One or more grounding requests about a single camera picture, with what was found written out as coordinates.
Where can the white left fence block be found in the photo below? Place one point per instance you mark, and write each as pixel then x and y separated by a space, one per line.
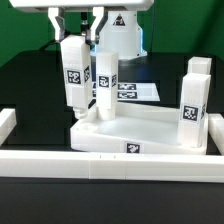
pixel 7 123

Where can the white desk top tray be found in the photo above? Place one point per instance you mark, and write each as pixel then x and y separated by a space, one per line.
pixel 136 128

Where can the marker tag sheet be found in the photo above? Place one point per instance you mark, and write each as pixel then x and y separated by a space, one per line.
pixel 137 92

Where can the white front fence bar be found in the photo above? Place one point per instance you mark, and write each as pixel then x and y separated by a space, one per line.
pixel 83 165

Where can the white fence block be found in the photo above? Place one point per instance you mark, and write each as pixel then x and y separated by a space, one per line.
pixel 7 123
pixel 216 130

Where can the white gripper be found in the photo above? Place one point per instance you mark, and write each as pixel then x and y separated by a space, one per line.
pixel 57 7

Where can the white right fence block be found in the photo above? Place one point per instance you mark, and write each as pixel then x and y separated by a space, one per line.
pixel 216 130

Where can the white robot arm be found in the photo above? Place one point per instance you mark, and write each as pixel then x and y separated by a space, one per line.
pixel 108 24

